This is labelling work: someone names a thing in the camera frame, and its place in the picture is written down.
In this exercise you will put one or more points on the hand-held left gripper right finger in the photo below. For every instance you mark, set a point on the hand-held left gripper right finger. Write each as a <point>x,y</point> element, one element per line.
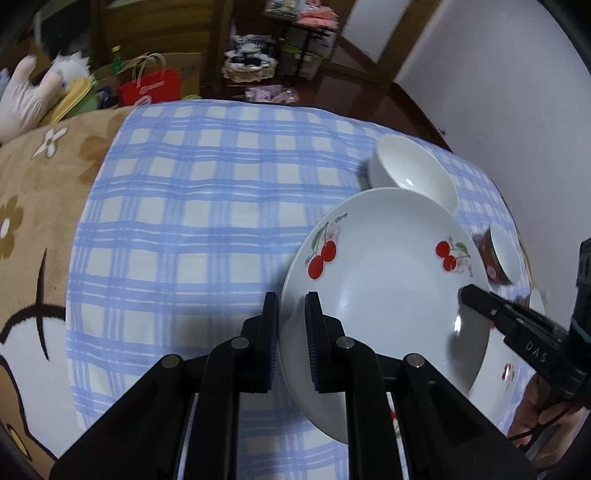
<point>315,341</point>

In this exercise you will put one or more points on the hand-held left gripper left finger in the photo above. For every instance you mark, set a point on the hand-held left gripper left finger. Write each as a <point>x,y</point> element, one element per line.
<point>270,341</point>

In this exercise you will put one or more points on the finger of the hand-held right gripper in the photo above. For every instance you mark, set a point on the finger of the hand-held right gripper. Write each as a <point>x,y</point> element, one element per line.
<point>485,302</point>

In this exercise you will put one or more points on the large white cherry plate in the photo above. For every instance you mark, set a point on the large white cherry plate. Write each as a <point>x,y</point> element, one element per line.
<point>501,364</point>

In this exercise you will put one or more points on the red-sided white bowl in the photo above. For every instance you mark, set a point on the red-sided white bowl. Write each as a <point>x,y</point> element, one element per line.
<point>505,251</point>

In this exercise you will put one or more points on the small white cherry plate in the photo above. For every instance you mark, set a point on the small white cherry plate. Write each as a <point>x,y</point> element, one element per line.
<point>383,295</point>

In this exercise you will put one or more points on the large white orange-label bowl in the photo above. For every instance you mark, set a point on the large white orange-label bowl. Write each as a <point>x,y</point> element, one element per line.
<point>406,161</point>

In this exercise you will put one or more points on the person's right hand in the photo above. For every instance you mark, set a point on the person's right hand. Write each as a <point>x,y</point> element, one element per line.
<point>528,420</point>

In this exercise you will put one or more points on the blue plaid cloth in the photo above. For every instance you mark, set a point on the blue plaid cloth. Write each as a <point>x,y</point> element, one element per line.
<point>194,221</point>

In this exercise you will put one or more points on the pink packets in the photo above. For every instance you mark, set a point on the pink packets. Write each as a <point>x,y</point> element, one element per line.
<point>272,94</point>

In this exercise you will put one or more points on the brown printed blanket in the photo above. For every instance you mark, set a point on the brown printed blanket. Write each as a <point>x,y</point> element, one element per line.
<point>46,207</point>

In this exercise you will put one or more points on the wicker basket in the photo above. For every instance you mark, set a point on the wicker basket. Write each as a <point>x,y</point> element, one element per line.
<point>249,74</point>

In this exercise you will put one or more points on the red paper bag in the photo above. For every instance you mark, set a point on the red paper bag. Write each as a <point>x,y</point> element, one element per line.
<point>152,87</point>

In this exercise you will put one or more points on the clear plastic storage box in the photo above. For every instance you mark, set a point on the clear plastic storage box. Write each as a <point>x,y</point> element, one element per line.
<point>288,60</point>

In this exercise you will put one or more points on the small black side table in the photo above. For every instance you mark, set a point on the small black side table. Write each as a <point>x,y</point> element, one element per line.
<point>314,34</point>

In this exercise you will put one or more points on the yellow green plush cushion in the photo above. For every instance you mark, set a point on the yellow green plush cushion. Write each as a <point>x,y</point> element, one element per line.
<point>76,94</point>

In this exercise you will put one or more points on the green bottle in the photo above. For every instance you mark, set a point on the green bottle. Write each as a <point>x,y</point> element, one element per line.
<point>117,60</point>

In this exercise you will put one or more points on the pink plastic bag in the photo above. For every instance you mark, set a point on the pink plastic bag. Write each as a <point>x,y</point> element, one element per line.
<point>318,14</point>

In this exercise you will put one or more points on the white spiky plush toy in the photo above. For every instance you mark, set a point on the white spiky plush toy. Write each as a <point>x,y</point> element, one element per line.
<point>69,67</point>

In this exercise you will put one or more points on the wooden wardrobe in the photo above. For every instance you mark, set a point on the wooden wardrobe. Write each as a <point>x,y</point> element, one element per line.
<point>138,27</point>

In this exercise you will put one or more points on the beige plush toy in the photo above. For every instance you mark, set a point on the beige plush toy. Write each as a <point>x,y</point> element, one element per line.
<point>23,101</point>

